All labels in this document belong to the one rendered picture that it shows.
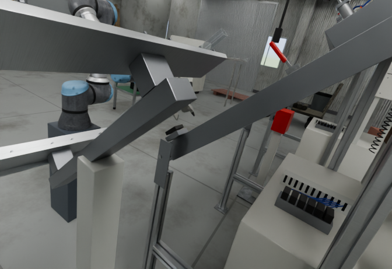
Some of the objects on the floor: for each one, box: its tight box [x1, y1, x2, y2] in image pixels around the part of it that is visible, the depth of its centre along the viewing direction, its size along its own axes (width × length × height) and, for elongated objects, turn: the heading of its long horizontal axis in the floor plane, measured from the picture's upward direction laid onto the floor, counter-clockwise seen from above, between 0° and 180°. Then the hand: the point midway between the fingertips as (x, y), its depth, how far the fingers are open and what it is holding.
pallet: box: [211, 89, 250, 101], centre depth 597 cm, size 122×84×11 cm
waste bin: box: [310, 92, 333, 112], centre depth 653 cm, size 52×50×64 cm
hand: (186, 116), depth 89 cm, fingers open, 12 cm apart
